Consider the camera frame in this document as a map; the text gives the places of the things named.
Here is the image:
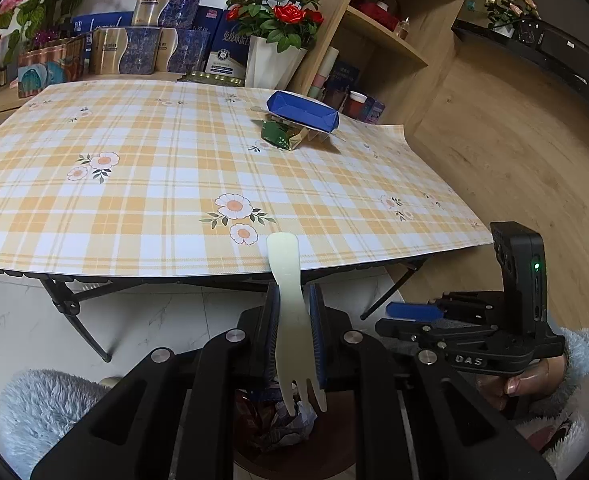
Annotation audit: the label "green gold foil wrapper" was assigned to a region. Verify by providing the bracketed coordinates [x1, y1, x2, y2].
[260, 116, 320, 151]

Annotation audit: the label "person's right hand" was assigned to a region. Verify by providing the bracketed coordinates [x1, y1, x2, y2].
[475, 357, 569, 413]

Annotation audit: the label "pale plastic fork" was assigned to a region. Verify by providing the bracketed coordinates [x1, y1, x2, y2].
[266, 232, 328, 418]

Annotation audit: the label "pink roses bouquet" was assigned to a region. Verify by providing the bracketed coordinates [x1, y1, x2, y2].
[485, 0, 540, 36]

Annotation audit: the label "brown plastic bin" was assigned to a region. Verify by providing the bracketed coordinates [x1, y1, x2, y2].
[232, 385, 361, 480]

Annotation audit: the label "brown red foil wrapper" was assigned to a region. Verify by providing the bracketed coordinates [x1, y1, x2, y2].
[234, 390, 280, 453]

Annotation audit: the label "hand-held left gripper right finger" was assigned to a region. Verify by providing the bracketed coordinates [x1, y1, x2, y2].
[309, 282, 555, 480]

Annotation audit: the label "small blue purple box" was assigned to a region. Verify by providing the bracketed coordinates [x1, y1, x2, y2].
[362, 96, 388, 123]

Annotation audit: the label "wooden shelf unit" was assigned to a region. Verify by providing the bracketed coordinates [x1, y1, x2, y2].
[287, 0, 470, 133]

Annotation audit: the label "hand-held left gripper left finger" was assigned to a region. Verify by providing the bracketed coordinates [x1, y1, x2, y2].
[29, 281, 281, 480]

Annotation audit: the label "person's fluffy grey leg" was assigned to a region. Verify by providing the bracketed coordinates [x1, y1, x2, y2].
[0, 369, 125, 480]

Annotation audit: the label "person's right forearm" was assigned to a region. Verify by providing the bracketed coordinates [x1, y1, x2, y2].
[515, 327, 589, 466]

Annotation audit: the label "gold leaf-shaped tray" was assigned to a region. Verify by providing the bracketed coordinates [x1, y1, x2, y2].
[177, 71, 245, 87]

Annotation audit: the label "black folding table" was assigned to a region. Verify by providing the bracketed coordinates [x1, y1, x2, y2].
[0, 255, 430, 363]

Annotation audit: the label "dark blue box red label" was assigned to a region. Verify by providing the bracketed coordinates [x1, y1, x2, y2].
[194, 6, 225, 61]

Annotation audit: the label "patterned tin planter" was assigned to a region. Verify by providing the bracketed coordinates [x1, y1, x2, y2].
[17, 37, 86, 98]

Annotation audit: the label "blue white round-emblem box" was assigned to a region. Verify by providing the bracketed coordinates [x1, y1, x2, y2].
[204, 20, 250, 78]

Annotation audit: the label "stack of pastel paper cups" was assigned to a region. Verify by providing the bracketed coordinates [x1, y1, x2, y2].
[309, 46, 340, 101]

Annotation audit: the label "grey white paper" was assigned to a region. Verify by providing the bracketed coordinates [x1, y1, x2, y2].
[269, 400, 320, 448]

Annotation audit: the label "blue and white open carton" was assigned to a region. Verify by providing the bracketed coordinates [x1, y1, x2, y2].
[267, 90, 346, 147]

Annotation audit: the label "red white paper cup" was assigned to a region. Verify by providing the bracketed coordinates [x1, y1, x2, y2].
[343, 91, 368, 120]

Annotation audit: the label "flat blue box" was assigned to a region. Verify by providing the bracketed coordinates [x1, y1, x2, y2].
[70, 12, 135, 41]

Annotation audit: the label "red gift basket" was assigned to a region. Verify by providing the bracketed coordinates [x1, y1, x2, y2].
[349, 0, 400, 31]

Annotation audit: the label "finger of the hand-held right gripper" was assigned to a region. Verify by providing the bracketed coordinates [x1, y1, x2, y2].
[375, 316, 505, 356]
[387, 291, 503, 322]

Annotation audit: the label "gold blue gift box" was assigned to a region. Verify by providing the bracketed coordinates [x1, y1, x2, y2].
[89, 27, 162, 75]
[154, 27, 210, 73]
[133, 0, 205, 28]

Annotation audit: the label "dark blue printed box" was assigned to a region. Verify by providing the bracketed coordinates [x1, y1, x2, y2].
[332, 60, 363, 96]

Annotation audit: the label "black stone shelf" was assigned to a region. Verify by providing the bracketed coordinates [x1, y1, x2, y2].
[452, 17, 589, 111]

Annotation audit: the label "red roses in white pot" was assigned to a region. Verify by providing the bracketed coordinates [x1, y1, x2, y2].
[226, 0, 325, 90]

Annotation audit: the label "yellow plaid flowered tablecloth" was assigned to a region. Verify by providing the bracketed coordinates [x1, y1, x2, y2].
[0, 79, 495, 281]

